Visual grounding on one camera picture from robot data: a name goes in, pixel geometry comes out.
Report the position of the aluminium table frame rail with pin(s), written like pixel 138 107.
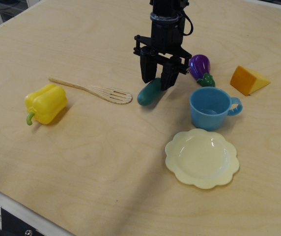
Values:
pixel 43 225

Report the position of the pale yellow scalloped plate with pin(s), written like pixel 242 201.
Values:
pixel 201 158

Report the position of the green toy cucumber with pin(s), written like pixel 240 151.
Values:
pixel 151 94

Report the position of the orange toy cheese wedge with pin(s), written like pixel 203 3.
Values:
pixel 247 81

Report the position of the wooden slotted spatula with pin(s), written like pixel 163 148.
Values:
pixel 113 95

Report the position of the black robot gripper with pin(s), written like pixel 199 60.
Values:
pixel 163 47

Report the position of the purple toy eggplant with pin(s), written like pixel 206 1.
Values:
pixel 200 70

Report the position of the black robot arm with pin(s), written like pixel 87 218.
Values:
pixel 170 8

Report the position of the yellow toy bell pepper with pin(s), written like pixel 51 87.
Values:
pixel 44 104

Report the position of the blue plastic cup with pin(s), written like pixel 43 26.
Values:
pixel 210 106

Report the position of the black corner bracket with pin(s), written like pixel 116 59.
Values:
pixel 15 226

